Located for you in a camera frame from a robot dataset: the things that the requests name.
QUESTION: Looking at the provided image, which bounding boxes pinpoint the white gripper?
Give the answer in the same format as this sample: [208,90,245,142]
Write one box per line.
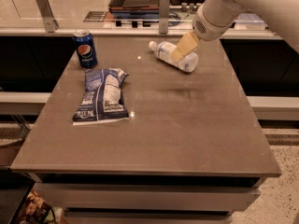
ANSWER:
[171,4,233,61]

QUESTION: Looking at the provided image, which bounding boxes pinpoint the clear plastic bottle blue label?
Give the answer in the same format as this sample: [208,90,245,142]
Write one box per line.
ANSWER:
[149,41,199,73]

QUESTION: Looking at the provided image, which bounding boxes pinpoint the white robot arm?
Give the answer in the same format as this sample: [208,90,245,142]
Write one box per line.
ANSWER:
[171,0,299,61]

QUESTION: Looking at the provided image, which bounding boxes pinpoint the dark tray stack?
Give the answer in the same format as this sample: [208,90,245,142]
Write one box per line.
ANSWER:
[108,0,170,21]

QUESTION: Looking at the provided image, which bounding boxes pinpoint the blue white chip bag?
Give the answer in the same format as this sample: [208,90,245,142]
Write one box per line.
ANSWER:
[72,68,129,125]

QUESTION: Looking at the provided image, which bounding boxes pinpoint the blue pepsi can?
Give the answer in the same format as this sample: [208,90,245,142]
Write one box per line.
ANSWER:
[72,30,98,69]

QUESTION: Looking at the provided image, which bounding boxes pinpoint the white drawer cabinet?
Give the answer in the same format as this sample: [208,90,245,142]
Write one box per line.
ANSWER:
[35,182,261,224]

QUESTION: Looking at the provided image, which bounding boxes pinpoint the snack bags in bin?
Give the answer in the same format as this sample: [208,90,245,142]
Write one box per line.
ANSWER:
[13,189,63,224]

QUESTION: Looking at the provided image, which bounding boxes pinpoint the middle metal glass bracket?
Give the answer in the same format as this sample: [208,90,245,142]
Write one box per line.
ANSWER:
[159,0,170,35]

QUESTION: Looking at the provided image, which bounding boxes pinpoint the metal glass bracket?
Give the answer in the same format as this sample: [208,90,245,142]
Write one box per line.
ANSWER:
[159,0,170,35]
[36,0,59,33]

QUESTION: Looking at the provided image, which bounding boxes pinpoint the left metal glass bracket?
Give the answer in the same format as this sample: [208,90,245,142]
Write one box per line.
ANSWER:
[36,0,59,33]

